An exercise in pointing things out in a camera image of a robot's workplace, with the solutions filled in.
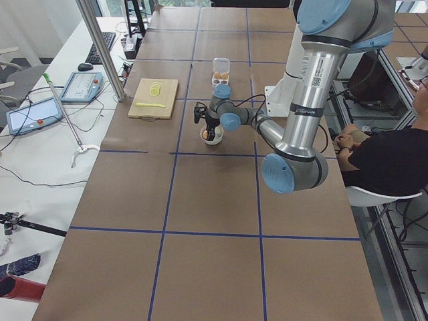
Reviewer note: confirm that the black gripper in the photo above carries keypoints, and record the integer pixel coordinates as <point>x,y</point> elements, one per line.
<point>211,120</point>

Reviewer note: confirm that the clear plastic egg box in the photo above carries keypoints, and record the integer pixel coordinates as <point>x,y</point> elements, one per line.
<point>221,65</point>

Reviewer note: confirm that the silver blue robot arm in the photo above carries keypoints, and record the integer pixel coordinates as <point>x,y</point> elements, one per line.
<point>326,32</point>

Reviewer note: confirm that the white bowl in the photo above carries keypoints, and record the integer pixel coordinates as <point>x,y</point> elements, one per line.
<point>218,136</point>

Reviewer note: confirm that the bamboo cutting board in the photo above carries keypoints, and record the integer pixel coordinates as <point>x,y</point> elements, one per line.
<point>167,95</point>

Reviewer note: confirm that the yellow plastic knife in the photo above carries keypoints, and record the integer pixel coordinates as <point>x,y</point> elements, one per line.
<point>154,105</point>

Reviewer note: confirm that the reacher grabber stick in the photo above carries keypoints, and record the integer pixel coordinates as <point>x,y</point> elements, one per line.
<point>82,148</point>

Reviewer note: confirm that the teach pendant far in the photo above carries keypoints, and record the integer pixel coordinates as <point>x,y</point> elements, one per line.
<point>82,87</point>

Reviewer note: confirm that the teach pendant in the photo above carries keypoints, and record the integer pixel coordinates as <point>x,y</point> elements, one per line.
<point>34,117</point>
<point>82,87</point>

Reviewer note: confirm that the black computer mouse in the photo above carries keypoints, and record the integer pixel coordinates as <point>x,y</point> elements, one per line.
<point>83,67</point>

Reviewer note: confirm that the white chair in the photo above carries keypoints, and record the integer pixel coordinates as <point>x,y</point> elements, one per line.
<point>359,197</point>

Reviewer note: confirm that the teach pendant near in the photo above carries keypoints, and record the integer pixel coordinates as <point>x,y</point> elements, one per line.
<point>34,117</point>

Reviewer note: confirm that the seated person black shirt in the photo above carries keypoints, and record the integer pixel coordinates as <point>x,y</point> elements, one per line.
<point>391,162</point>

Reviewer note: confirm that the black tool on desk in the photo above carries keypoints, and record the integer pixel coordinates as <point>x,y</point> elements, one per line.
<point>12,220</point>

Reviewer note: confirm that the folded dark umbrella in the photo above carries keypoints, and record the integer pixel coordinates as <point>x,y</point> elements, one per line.
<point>21,266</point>

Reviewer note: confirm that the red cylinder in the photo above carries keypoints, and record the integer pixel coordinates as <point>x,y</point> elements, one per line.
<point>21,289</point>

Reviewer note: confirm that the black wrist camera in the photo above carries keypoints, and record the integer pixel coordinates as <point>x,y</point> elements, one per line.
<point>199,112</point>

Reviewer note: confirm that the aluminium frame post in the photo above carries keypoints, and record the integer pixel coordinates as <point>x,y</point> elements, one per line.
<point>95,32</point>

